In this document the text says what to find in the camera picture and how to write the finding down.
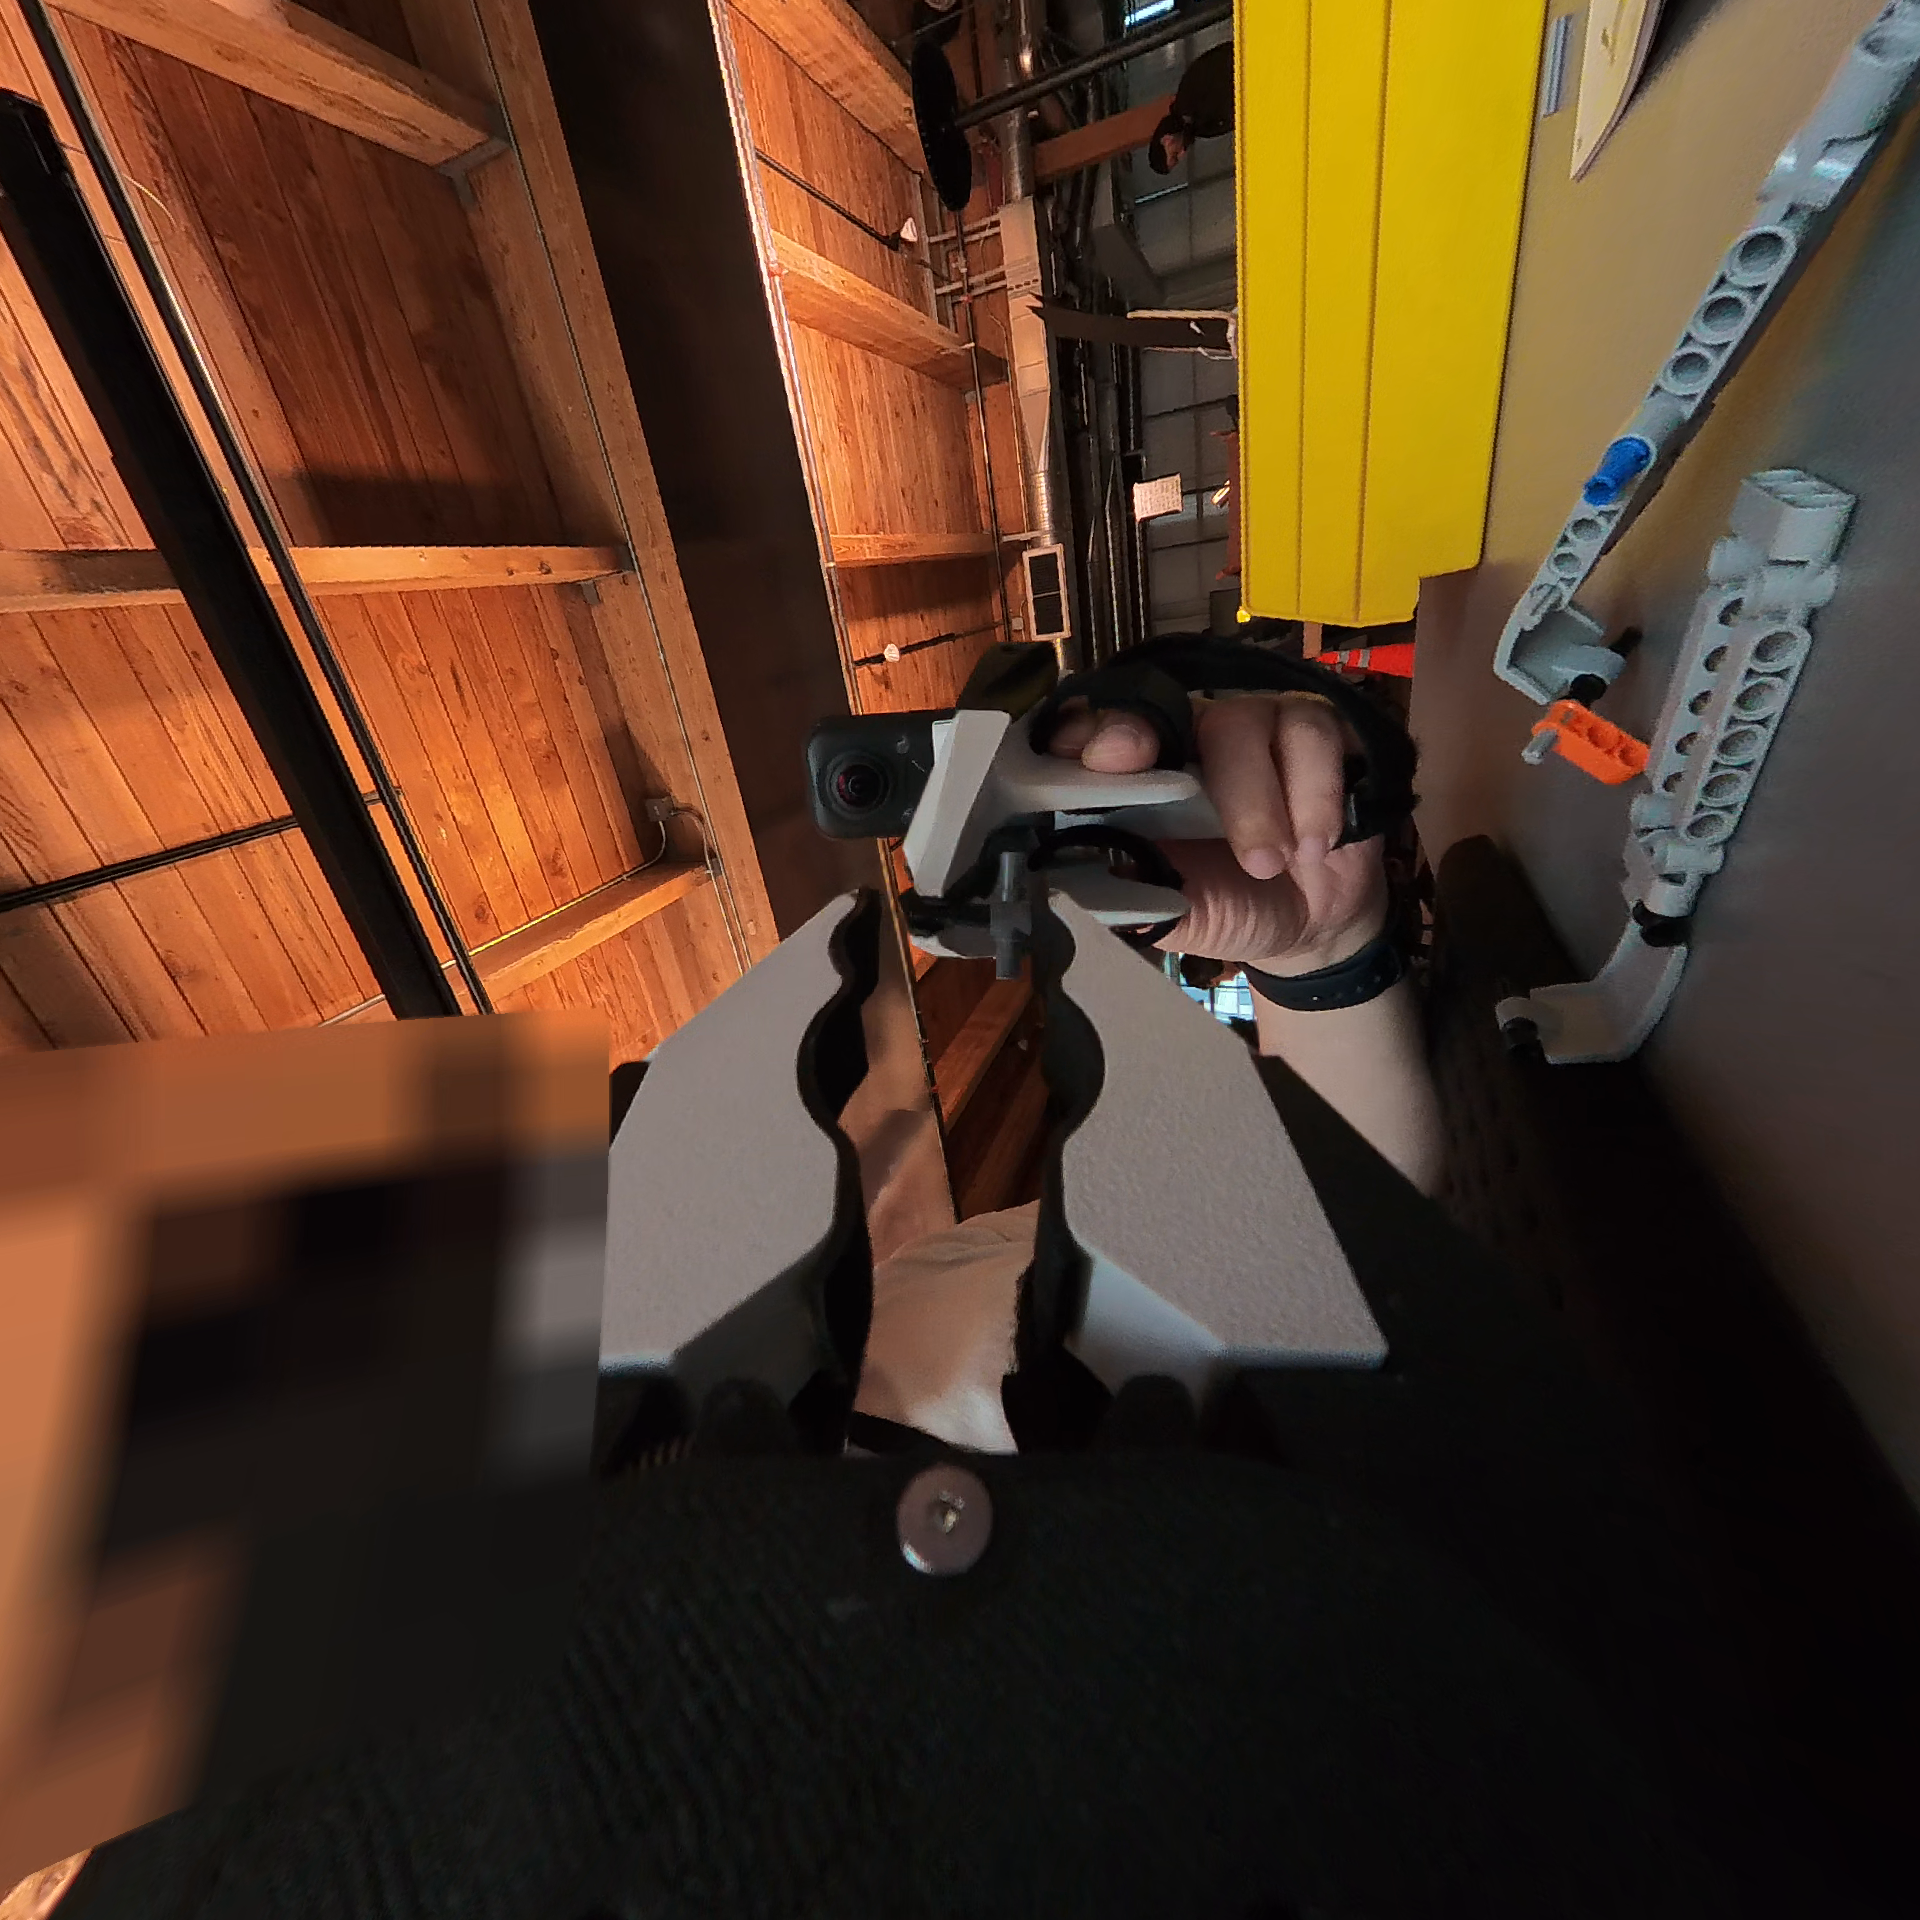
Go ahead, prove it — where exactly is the black round ceiling fixture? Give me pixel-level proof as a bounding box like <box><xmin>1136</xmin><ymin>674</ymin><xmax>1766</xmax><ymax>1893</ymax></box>
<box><xmin>909</xmin><ymin>37</ymin><xmax>976</xmax><ymax>212</ymax></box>

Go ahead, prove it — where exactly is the person's left forearm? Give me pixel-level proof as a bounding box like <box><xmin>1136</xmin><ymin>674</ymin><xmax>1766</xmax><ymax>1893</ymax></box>
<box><xmin>1254</xmin><ymin>975</ymin><xmax>1455</xmax><ymax>1201</ymax></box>

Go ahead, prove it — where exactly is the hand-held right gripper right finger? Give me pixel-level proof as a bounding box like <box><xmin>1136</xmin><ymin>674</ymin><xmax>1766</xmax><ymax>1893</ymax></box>
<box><xmin>1018</xmin><ymin>884</ymin><xmax>1393</xmax><ymax>1445</ymax></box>

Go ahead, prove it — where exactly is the yellow plastic bin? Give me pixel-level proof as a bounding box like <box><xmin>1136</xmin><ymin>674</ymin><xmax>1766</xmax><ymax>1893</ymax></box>
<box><xmin>1232</xmin><ymin>0</ymin><xmax>1549</xmax><ymax>623</ymax></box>

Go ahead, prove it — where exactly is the dark grey toy connector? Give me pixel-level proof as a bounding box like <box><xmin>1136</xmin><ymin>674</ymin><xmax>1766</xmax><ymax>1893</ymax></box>
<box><xmin>896</xmin><ymin>848</ymin><xmax>1046</xmax><ymax>975</ymax></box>

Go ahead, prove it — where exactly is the open instruction booklet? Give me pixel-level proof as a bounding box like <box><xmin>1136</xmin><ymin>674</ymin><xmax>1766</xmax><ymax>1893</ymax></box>
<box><xmin>1569</xmin><ymin>0</ymin><xmax>1667</xmax><ymax>183</ymax></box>

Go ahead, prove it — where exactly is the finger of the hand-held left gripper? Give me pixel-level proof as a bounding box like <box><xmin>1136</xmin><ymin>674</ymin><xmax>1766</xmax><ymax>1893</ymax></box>
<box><xmin>909</xmin><ymin>884</ymin><xmax>1009</xmax><ymax>965</ymax></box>
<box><xmin>903</xmin><ymin>708</ymin><xmax>1018</xmax><ymax>904</ymax></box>

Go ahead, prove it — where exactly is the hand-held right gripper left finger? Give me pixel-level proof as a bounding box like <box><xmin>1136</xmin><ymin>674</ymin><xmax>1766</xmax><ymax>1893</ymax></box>
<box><xmin>599</xmin><ymin>888</ymin><xmax>889</xmax><ymax>1445</ymax></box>

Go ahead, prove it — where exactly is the orange toy connector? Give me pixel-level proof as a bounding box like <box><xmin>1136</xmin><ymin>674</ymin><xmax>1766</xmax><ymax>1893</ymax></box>
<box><xmin>1523</xmin><ymin>697</ymin><xmax>1654</xmax><ymax>783</ymax></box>

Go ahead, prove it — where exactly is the black wristwatch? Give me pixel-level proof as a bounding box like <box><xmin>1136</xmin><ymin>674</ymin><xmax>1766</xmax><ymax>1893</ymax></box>
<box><xmin>1237</xmin><ymin>933</ymin><xmax>1416</xmax><ymax>1016</ymax></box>

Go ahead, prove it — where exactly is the person's left hand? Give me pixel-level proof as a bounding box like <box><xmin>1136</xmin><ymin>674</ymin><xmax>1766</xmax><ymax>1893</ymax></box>
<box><xmin>1047</xmin><ymin>690</ymin><xmax>1409</xmax><ymax>972</ymax></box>

